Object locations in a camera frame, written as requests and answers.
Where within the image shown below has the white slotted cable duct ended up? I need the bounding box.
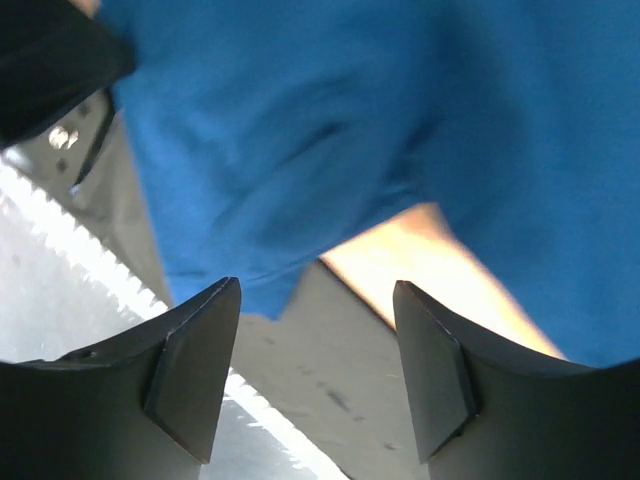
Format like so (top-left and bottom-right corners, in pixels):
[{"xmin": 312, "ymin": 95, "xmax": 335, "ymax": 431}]
[{"xmin": 0, "ymin": 159, "xmax": 346, "ymax": 480}]

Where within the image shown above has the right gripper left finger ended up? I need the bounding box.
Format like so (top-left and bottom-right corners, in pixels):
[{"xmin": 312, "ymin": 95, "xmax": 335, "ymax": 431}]
[{"xmin": 1, "ymin": 278, "xmax": 241, "ymax": 479}]

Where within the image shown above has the blue mickey t-shirt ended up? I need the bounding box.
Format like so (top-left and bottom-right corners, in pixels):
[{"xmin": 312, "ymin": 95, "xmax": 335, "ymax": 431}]
[{"xmin": 99, "ymin": 0, "xmax": 640, "ymax": 369}]

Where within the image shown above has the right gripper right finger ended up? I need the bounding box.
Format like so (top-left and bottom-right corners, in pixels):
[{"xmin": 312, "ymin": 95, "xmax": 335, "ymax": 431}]
[{"xmin": 393, "ymin": 281, "xmax": 639, "ymax": 479}]

